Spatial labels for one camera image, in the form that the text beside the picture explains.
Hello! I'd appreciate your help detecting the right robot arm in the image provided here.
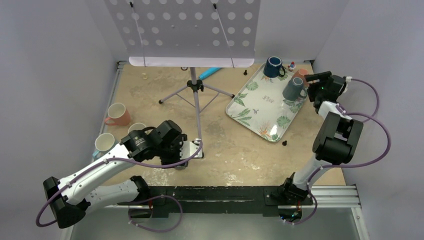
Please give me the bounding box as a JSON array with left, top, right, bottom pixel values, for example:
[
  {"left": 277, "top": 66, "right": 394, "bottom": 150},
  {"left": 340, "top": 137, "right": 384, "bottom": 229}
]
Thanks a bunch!
[{"left": 280, "top": 71, "right": 364, "bottom": 204}]

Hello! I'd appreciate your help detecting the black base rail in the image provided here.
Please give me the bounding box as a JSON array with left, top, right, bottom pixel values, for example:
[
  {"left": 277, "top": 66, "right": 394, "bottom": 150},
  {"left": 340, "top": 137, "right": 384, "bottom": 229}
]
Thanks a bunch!
[{"left": 121, "top": 186, "right": 313, "bottom": 218}]

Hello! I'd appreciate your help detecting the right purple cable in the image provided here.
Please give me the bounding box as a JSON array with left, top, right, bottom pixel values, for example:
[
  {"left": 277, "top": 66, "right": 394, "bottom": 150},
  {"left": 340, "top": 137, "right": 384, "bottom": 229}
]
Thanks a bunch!
[{"left": 306, "top": 78, "right": 392, "bottom": 200}]

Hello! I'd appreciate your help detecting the orange mug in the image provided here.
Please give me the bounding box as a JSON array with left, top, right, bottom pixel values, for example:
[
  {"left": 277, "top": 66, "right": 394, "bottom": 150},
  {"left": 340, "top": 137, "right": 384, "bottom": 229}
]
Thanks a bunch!
[{"left": 292, "top": 68, "right": 309, "bottom": 88}]

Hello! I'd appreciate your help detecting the light blue faceted mug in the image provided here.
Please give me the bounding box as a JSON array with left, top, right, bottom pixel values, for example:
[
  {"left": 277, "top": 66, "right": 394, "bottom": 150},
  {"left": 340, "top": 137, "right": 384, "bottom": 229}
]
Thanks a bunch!
[{"left": 92, "top": 133, "right": 118, "bottom": 160}]

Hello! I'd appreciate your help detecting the floral serving tray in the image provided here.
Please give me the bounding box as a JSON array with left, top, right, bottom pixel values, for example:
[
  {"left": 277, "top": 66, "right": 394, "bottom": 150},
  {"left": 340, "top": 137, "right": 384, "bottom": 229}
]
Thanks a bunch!
[{"left": 225, "top": 63, "right": 308, "bottom": 143}]

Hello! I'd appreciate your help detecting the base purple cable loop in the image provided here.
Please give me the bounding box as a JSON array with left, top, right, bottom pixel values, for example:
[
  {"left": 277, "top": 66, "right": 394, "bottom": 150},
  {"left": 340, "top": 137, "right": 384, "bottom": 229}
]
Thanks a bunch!
[{"left": 127, "top": 194, "right": 184, "bottom": 233}]

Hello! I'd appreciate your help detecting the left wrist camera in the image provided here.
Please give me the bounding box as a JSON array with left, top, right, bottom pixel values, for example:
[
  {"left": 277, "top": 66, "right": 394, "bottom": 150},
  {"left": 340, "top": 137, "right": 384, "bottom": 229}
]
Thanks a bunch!
[{"left": 180, "top": 138, "right": 204, "bottom": 160}]

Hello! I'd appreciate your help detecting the light blue cylinder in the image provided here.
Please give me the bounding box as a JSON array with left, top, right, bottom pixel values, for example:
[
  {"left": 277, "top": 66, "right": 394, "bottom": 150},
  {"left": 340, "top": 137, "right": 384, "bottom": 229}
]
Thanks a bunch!
[{"left": 198, "top": 67, "right": 221, "bottom": 80}]

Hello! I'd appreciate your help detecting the aluminium frame rail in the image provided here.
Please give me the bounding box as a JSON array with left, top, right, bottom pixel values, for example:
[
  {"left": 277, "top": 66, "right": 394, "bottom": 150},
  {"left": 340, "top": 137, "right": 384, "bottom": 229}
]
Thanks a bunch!
[{"left": 312, "top": 184, "right": 370, "bottom": 240}]

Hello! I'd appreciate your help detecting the salmon pink mug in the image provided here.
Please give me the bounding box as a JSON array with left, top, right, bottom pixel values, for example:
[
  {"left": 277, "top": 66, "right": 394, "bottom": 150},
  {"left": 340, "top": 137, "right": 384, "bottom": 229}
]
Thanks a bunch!
[{"left": 104, "top": 102, "right": 131, "bottom": 126}]

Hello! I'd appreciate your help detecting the dark blue mug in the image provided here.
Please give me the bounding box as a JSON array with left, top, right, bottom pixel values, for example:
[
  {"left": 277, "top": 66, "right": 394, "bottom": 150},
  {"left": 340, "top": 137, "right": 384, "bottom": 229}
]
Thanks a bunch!
[{"left": 263, "top": 56, "right": 286, "bottom": 78}]

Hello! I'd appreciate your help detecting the dark teal mug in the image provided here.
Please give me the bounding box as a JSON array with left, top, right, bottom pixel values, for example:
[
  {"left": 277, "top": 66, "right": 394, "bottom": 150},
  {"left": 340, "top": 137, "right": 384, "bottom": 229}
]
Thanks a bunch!
[{"left": 282, "top": 77, "right": 308, "bottom": 101}]

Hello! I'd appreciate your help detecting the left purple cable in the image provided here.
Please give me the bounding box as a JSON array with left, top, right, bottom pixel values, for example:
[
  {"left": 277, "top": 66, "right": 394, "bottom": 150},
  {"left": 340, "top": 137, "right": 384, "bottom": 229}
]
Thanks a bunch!
[{"left": 35, "top": 140, "right": 204, "bottom": 228}]

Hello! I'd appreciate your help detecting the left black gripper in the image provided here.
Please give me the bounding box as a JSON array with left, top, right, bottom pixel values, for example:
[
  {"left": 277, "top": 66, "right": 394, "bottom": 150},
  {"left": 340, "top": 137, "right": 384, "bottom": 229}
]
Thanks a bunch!
[{"left": 156, "top": 133, "right": 188, "bottom": 168}]

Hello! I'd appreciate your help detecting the small gnome figurine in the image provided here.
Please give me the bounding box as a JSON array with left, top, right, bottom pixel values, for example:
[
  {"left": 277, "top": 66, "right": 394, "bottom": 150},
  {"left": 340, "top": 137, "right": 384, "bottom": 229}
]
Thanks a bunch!
[{"left": 288, "top": 61, "right": 296, "bottom": 72}]

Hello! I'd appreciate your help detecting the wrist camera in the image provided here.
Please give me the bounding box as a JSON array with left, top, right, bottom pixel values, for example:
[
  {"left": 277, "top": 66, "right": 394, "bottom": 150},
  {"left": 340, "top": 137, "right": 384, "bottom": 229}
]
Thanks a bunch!
[
  {"left": 180, "top": 138, "right": 204, "bottom": 160},
  {"left": 340, "top": 76, "right": 353, "bottom": 94}
]

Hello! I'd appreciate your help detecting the perforated music stand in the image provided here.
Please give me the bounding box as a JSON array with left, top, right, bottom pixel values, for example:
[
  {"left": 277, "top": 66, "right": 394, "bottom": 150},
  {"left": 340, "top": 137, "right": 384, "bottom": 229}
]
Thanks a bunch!
[{"left": 103, "top": 0, "right": 261, "bottom": 159}]

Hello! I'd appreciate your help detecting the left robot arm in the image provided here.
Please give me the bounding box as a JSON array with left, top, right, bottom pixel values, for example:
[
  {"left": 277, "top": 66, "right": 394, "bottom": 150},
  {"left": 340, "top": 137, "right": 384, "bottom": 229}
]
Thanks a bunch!
[{"left": 35, "top": 120, "right": 203, "bottom": 229}]

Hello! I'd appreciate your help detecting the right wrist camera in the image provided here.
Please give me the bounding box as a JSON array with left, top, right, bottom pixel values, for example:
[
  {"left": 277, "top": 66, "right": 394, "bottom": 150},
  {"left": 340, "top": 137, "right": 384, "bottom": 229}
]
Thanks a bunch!
[{"left": 340, "top": 76, "right": 353, "bottom": 94}]

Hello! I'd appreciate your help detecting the light green mug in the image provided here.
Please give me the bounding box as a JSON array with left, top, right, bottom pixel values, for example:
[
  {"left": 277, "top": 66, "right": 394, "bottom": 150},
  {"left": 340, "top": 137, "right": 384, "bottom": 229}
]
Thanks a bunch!
[{"left": 127, "top": 122, "right": 147, "bottom": 134}]

